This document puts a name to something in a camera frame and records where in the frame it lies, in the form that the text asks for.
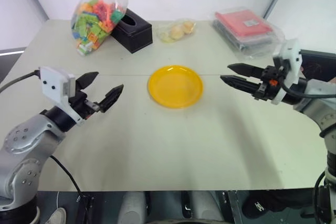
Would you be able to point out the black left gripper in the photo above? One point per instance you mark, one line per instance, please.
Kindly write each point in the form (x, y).
(81, 103)

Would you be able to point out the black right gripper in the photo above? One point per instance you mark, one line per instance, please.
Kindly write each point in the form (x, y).
(270, 82)

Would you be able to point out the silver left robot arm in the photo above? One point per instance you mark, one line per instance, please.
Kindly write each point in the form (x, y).
(23, 134)

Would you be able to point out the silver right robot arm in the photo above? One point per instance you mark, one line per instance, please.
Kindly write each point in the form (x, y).
(317, 95)

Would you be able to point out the yellow round plate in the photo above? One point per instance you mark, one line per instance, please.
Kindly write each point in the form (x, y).
(176, 87)

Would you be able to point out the round yellow fruit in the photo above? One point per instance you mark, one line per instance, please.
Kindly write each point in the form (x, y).
(188, 27)
(176, 32)

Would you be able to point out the pale green fruit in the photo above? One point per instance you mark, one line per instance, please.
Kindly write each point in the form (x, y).
(166, 37)

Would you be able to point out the small bag of yellow items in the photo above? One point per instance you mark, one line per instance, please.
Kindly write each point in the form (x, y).
(168, 28)

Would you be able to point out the dark grey flat pack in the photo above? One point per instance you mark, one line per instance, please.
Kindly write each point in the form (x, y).
(236, 39)

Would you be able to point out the red flat pack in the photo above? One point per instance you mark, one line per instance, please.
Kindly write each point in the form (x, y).
(241, 22)

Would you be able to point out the clear bag of flat packs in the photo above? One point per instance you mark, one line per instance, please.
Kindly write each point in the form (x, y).
(275, 33)

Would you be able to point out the clear bag of colourful bricks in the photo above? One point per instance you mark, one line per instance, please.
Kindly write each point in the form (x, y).
(92, 24)

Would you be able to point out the black tissue box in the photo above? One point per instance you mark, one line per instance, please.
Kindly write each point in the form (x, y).
(136, 35)

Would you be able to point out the black case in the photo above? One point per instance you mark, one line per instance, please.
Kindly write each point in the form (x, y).
(317, 64)

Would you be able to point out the white shoe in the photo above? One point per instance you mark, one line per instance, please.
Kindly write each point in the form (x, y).
(56, 214)

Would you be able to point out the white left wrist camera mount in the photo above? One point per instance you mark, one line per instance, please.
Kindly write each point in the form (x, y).
(53, 82)

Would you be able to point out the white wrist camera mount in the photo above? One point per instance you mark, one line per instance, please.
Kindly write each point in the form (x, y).
(53, 82)
(291, 53)

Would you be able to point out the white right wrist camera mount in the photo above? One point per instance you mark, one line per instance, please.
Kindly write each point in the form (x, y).
(291, 53)

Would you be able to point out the black metal table frame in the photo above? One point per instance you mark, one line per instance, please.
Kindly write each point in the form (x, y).
(233, 205)

